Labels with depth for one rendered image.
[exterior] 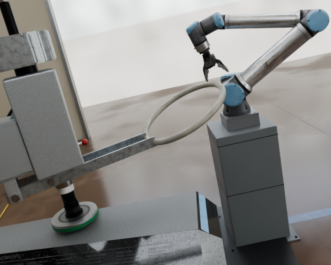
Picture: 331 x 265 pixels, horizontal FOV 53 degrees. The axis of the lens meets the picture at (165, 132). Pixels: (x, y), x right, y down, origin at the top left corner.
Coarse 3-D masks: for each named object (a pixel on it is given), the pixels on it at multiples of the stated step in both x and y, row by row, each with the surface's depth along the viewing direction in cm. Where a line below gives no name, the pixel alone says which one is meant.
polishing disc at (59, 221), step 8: (64, 208) 162; (88, 208) 157; (96, 208) 155; (56, 216) 156; (64, 216) 154; (80, 216) 151; (88, 216) 149; (56, 224) 149; (64, 224) 147; (72, 224) 146; (80, 224) 146
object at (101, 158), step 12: (144, 132) 169; (120, 144) 164; (132, 144) 156; (144, 144) 158; (84, 156) 157; (96, 156) 160; (108, 156) 151; (120, 156) 153; (84, 168) 147; (96, 168) 149; (24, 180) 148; (36, 180) 150; (48, 180) 141; (60, 180) 143; (24, 192) 138; (36, 192) 140
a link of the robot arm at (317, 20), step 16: (304, 16) 191; (320, 16) 178; (288, 32) 188; (304, 32) 182; (272, 48) 191; (288, 48) 187; (256, 64) 195; (272, 64) 192; (240, 80) 198; (256, 80) 198; (240, 96) 199
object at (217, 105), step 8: (192, 88) 186; (200, 88) 183; (224, 88) 162; (176, 96) 190; (224, 96) 156; (168, 104) 190; (216, 104) 152; (160, 112) 188; (208, 112) 150; (152, 120) 184; (200, 120) 148; (144, 128) 177; (192, 128) 148; (144, 136) 169; (176, 136) 150; (184, 136) 149; (160, 144) 156
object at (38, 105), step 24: (48, 72) 129; (24, 96) 127; (48, 96) 131; (24, 120) 128; (48, 120) 132; (24, 144) 131; (48, 144) 134; (72, 144) 138; (48, 168) 136; (72, 168) 140
